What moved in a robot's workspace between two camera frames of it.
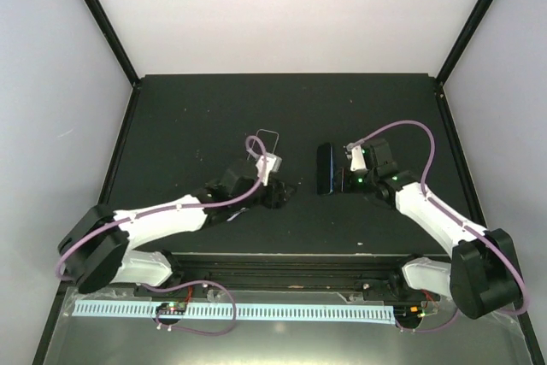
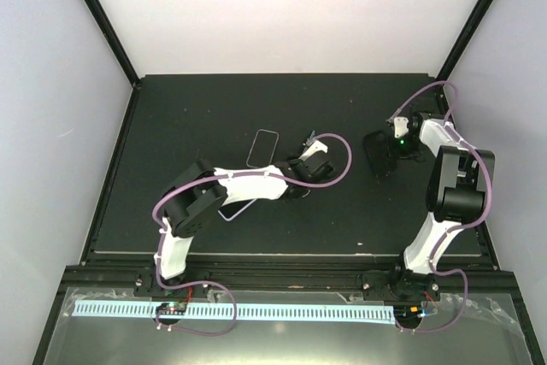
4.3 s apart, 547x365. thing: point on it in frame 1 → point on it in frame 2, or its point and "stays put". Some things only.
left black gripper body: [273, 199] → [307, 193]
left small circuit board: [173, 308] stays put
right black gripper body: [354, 185] → [409, 148]
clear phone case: [269, 138] stays put
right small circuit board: [408, 314] stays put
